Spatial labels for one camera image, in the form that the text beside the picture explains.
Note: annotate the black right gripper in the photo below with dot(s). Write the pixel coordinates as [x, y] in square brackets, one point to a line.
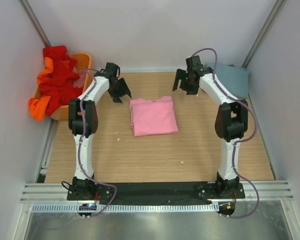
[180, 75]

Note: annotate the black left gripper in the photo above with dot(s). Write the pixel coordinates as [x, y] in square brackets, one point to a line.
[122, 81]

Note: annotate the pink t shirt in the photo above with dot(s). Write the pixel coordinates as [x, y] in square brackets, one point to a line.
[152, 117]

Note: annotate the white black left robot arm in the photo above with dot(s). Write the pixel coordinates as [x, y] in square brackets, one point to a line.
[83, 123]

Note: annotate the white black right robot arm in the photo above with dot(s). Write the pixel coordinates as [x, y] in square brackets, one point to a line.
[230, 125]

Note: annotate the light pink garment in basket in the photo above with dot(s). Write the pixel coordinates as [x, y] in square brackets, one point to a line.
[82, 62]

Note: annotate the orange plastic laundry basket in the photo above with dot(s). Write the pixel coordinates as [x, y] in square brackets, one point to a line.
[62, 79]

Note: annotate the folded teal t shirt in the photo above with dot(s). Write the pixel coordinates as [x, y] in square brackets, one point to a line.
[234, 79]

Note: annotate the red t shirt pile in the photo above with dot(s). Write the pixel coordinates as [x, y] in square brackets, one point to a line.
[60, 86]

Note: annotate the orange t shirt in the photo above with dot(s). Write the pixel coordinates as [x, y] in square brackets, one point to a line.
[37, 106]

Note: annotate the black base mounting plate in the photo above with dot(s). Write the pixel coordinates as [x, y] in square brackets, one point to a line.
[152, 192]

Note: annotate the white slotted cable duct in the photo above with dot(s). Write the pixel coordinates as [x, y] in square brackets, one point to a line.
[90, 208]

